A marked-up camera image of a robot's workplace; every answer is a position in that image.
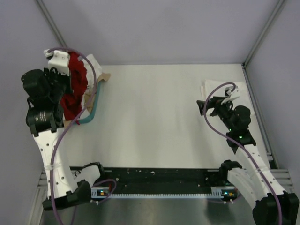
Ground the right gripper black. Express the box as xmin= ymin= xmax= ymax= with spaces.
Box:
xmin=197 ymin=97 xmax=236 ymax=132

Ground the red t shirt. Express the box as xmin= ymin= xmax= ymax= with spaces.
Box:
xmin=60 ymin=52 xmax=88 ymax=121

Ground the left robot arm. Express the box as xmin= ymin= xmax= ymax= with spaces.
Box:
xmin=21 ymin=67 xmax=106 ymax=211

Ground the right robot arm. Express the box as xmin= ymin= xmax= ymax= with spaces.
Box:
xmin=196 ymin=97 xmax=300 ymax=225

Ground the folded white t shirt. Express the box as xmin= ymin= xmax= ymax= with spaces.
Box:
xmin=201 ymin=79 xmax=254 ymax=116

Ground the white crumpled t shirt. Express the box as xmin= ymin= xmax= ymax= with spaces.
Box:
xmin=81 ymin=54 xmax=103 ymax=81

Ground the teal plastic bin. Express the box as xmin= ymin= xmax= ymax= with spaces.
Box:
xmin=77 ymin=81 xmax=101 ymax=125

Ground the tan t shirt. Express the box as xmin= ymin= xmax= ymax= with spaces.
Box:
xmin=63 ymin=72 xmax=112 ymax=128

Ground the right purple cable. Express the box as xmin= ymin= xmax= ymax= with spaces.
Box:
xmin=203 ymin=82 xmax=283 ymax=225

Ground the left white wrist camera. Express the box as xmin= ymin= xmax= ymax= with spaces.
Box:
xmin=44 ymin=49 xmax=70 ymax=76

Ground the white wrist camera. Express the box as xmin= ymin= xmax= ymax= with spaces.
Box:
xmin=221 ymin=86 xmax=240 ymax=105
xmin=44 ymin=49 xmax=70 ymax=76

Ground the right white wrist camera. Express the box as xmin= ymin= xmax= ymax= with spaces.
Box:
xmin=221 ymin=86 xmax=240 ymax=105

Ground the left aluminium frame post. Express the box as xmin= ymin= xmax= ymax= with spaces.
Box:
xmin=35 ymin=0 xmax=72 ymax=53

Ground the aluminium frame post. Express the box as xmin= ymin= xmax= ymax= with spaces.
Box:
xmin=242 ymin=0 xmax=288 ymax=68
xmin=35 ymin=0 xmax=72 ymax=53

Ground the grey slotted cable duct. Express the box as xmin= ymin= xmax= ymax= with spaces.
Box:
xmin=90 ymin=187 xmax=239 ymax=200

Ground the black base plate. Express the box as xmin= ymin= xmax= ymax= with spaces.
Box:
xmin=96 ymin=167 xmax=237 ymax=197

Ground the right aluminium frame post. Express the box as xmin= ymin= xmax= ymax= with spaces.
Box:
xmin=242 ymin=0 xmax=288 ymax=68

